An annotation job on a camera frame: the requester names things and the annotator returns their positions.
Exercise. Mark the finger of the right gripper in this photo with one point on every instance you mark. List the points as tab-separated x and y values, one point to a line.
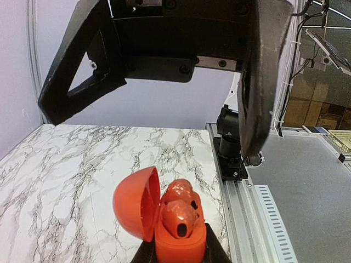
87	66
269	24

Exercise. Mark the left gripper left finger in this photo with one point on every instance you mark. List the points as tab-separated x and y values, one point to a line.
146	253

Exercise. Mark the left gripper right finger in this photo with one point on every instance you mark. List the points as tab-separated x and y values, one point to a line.
214	252

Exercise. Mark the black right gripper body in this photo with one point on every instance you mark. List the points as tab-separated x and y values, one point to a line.
167	40

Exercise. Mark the red ear hook front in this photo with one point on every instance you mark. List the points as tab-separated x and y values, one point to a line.
179	218

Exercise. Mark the red ear hook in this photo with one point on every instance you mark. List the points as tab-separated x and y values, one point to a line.
181	189
179	218

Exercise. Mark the red bottle cap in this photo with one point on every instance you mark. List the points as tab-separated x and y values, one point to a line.
138	204

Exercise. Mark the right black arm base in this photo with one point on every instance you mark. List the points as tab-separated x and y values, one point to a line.
232	165

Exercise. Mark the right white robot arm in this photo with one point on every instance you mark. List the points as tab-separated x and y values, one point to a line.
233	93

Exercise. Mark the background desk clutter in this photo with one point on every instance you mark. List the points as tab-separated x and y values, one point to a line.
314	90

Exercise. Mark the front aluminium rail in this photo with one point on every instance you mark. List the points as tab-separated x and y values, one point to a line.
255	229

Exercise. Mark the right aluminium frame post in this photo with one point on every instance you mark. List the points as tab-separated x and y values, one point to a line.
31	26

